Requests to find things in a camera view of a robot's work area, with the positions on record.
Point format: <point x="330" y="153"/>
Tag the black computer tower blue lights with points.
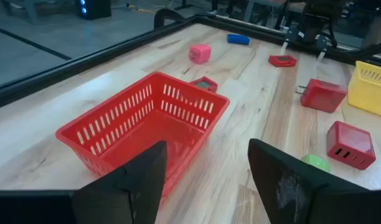
<point x="97" y="9"/>

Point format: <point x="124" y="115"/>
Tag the yellow slotted plastic basket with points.
<point x="369" y="90"/>

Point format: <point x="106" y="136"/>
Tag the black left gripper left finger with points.
<point x="137" y="186"/>

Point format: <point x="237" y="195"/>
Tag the black metal table frame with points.
<point x="84" y="63"/>

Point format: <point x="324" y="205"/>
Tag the pink cube charger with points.
<point x="200" y="53"/>

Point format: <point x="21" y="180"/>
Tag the black arched frame hook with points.
<point x="156" y="20"/>

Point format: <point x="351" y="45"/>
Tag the red slotted plastic basket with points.
<point x="178" y="130"/>

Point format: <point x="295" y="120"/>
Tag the green and white charger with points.
<point x="316" y="162"/>

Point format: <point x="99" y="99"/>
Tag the blue rectangular block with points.
<point x="238" y="39"/>

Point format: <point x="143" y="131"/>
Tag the red charger with metal prongs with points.
<point x="324" y="96"/>

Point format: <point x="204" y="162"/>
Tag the red charger with USB ports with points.
<point x="350" y="144"/>

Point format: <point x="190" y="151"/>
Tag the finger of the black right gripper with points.
<point x="322" y="43"/>
<point x="291" y="34"/>

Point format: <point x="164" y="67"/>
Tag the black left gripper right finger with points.
<point x="277" y="180"/>

